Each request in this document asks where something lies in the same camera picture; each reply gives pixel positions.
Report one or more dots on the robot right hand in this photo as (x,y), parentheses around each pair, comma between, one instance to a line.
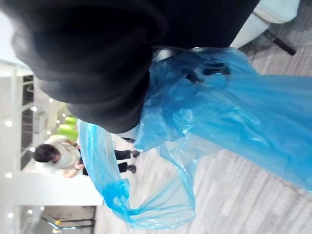
(92,56)

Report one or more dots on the blue plastic rubbish bag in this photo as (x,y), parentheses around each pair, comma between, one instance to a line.
(219,114)

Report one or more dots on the green chair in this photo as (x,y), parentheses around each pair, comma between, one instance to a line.
(69,128)

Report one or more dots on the person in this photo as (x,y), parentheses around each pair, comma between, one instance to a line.
(64,156)

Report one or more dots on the white armchair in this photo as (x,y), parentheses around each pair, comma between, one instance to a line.
(247,30)

